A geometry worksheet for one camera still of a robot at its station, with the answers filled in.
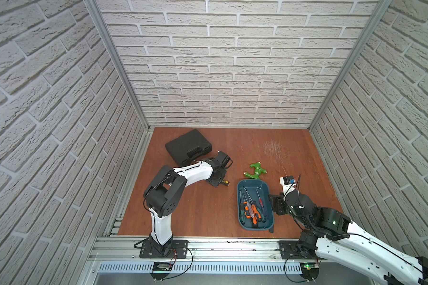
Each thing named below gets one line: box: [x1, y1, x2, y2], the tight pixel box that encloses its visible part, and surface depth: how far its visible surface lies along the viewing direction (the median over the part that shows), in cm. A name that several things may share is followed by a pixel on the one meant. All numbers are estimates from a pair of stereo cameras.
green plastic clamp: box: [243, 161, 268, 180], surface depth 98 cm
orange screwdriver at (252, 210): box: [243, 186, 258, 227], surface depth 82 cm
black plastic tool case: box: [165, 128, 213, 167], surface depth 106 cm
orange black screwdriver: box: [250, 204, 263, 223], surface depth 82 cm
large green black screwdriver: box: [238, 188, 246, 226], surface depth 83 cm
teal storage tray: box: [236, 178, 275, 231], surface depth 85 cm
